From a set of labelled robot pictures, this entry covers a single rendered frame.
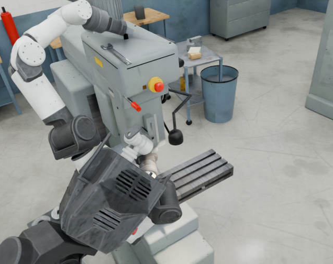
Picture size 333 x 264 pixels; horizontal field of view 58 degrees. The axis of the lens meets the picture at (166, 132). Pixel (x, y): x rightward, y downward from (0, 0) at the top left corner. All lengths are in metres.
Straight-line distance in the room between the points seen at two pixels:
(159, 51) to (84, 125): 0.42
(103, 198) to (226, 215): 2.10
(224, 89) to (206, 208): 1.50
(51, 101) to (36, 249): 0.45
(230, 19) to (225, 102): 2.98
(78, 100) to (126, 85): 0.67
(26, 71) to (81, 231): 0.51
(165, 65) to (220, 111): 2.75
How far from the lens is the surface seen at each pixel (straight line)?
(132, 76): 1.16
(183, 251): 1.87
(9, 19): 5.38
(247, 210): 3.00
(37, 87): 1.02
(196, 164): 2.04
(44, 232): 1.10
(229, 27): 6.58
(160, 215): 1.14
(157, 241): 1.79
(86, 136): 0.99
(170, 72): 1.25
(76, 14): 1.16
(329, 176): 3.51
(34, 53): 1.03
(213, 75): 4.12
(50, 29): 1.11
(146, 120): 1.40
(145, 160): 1.60
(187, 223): 1.85
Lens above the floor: 2.31
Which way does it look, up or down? 36 degrees down
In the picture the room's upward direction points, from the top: 6 degrees counter-clockwise
